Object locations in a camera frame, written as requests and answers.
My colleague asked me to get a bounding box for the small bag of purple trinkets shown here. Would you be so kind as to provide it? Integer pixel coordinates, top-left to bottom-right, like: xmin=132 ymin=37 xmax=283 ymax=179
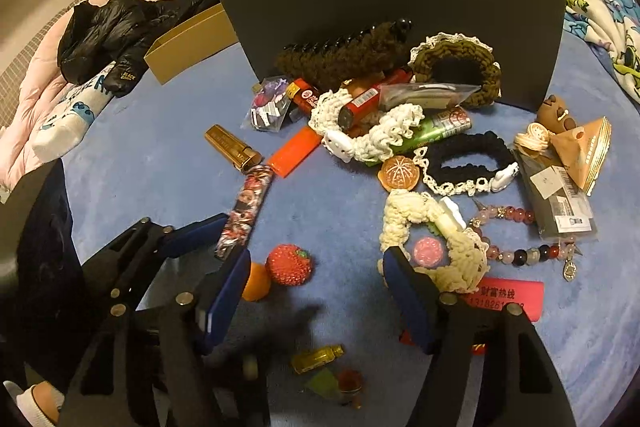
xmin=241 ymin=76 xmax=293 ymax=134

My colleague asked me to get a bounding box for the dark red lighter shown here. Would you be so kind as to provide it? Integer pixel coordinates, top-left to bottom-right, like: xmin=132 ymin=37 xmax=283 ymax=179
xmin=337 ymin=68 xmax=416 ymax=130

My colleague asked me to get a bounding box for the pink quilt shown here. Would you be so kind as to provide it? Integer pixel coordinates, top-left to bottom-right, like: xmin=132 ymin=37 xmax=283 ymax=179
xmin=0 ymin=0 xmax=176 ymax=202

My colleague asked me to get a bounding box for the round cream charm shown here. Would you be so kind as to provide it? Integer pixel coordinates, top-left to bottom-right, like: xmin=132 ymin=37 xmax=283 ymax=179
xmin=515 ymin=124 xmax=553 ymax=154

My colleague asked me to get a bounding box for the brown bear figurine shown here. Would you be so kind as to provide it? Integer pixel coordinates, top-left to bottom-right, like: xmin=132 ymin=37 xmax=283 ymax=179
xmin=536 ymin=94 xmax=576 ymax=132

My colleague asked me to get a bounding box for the red strawberry ornament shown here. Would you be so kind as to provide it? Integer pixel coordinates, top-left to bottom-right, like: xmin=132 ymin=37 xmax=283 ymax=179
xmin=265 ymin=244 xmax=315 ymax=286

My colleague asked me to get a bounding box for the dark labelled plastic bag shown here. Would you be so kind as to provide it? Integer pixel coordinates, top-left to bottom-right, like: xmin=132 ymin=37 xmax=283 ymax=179
xmin=515 ymin=147 xmax=601 ymax=244

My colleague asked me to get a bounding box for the triangular beige snack packet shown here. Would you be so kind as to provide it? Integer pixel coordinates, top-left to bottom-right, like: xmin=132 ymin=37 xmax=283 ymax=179
xmin=551 ymin=117 xmax=612 ymax=196

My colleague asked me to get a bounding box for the black lace-trimmed scrunchie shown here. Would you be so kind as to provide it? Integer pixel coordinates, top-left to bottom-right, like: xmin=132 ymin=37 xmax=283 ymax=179
xmin=412 ymin=131 xmax=521 ymax=196

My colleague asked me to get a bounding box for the red paper envelope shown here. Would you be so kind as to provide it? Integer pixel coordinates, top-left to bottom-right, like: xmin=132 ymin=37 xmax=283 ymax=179
xmin=400 ymin=277 xmax=546 ymax=355

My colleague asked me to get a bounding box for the patterned red lighter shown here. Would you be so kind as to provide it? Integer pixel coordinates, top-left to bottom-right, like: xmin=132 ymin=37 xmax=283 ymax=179
xmin=214 ymin=164 xmax=275 ymax=262

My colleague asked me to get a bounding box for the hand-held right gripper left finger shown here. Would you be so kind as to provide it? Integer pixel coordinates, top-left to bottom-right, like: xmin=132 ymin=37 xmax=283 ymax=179
xmin=57 ymin=248 xmax=273 ymax=427

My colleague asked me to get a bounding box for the yellow-green translucent trinket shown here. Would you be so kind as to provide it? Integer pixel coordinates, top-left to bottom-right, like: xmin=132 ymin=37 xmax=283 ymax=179
xmin=305 ymin=368 xmax=341 ymax=395

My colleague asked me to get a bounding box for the green lighter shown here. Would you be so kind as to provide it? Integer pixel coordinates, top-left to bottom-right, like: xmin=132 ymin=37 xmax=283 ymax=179
xmin=370 ymin=107 xmax=473 ymax=168

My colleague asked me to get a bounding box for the small yellow bottle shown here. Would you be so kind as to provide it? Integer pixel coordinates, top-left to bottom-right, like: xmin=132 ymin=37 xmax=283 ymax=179
xmin=291 ymin=343 xmax=346 ymax=375

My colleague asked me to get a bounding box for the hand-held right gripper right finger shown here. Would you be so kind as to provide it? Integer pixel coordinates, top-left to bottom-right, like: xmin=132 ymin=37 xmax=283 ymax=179
xmin=382 ymin=246 xmax=583 ymax=427

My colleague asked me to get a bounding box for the black puffer jacket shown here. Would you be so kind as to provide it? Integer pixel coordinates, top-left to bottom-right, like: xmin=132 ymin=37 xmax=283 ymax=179
xmin=56 ymin=0 xmax=223 ymax=98

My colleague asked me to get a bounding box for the gold lighter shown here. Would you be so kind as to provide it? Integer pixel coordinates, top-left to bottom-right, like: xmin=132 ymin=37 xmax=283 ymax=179
xmin=204 ymin=125 xmax=263 ymax=174

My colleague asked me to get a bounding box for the blue plush sheet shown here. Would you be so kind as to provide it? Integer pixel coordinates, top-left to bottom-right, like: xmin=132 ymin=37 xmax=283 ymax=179
xmin=50 ymin=0 xmax=640 ymax=427

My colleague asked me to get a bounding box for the pink bead bracelet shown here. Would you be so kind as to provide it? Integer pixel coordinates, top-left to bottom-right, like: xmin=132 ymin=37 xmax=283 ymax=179
xmin=467 ymin=202 xmax=581 ymax=283

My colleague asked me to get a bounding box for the brown fuzzy hair claw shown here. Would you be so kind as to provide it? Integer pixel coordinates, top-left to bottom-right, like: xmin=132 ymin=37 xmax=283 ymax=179
xmin=275 ymin=19 xmax=416 ymax=88

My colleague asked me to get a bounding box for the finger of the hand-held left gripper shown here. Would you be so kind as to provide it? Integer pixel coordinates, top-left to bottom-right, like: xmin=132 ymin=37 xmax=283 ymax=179
xmin=79 ymin=212 xmax=231 ymax=310

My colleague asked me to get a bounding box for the white ruffled scrunchie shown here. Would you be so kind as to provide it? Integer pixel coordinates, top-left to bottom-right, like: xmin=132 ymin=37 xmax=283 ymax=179
xmin=308 ymin=88 xmax=426 ymax=164

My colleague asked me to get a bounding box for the clear zip bag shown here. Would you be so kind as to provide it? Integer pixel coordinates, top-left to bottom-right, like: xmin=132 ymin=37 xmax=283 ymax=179
xmin=377 ymin=82 xmax=481 ymax=112

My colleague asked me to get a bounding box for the plain orange lighter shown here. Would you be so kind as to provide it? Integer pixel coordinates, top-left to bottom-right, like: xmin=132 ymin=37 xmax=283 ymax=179
xmin=267 ymin=127 xmax=321 ymax=179

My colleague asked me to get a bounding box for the small red jar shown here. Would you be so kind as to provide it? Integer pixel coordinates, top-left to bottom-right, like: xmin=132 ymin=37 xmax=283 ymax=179
xmin=336 ymin=369 xmax=365 ymax=408

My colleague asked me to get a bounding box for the brown cardboard box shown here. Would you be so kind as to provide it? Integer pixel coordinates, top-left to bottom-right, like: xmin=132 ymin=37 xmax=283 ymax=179
xmin=144 ymin=3 xmax=238 ymax=86

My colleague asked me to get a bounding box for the round orange slice clip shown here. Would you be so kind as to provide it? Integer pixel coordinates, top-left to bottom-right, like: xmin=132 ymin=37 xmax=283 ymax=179
xmin=377 ymin=156 xmax=418 ymax=192

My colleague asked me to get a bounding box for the brown crocheted scrunchie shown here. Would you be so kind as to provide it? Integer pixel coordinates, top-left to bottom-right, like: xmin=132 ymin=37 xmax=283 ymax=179
xmin=409 ymin=33 xmax=502 ymax=108

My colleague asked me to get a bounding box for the white printed cloth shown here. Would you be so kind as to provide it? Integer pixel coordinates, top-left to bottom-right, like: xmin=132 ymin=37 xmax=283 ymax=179
xmin=32 ymin=62 xmax=118 ymax=160

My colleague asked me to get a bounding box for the cream crocheted scrunchie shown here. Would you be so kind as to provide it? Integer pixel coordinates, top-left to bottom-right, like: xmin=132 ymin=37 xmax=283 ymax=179
xmin=379 ymin=189 xmax=490 ymax=294

